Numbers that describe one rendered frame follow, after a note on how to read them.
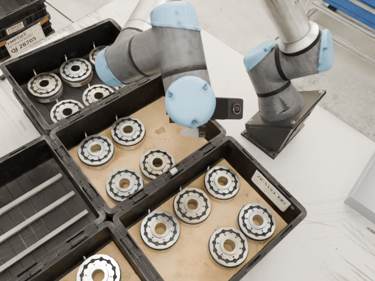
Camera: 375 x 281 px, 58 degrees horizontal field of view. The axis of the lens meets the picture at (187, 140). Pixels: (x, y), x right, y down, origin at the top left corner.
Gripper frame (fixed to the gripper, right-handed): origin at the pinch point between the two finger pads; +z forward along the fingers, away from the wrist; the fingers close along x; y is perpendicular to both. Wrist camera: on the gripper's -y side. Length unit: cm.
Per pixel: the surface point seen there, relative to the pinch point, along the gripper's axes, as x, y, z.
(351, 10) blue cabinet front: -68, -100, 152
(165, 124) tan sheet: 4.6, 11.8, 23.1
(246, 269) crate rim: 36.8, -9.8, -9.5
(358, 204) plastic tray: 31, -50, 25
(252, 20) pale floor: -73, -40, 191
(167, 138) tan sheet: 9.0, 10.9, 20.0
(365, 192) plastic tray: 28, -56, 32
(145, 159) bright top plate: 14.4, 16.5, 11.5
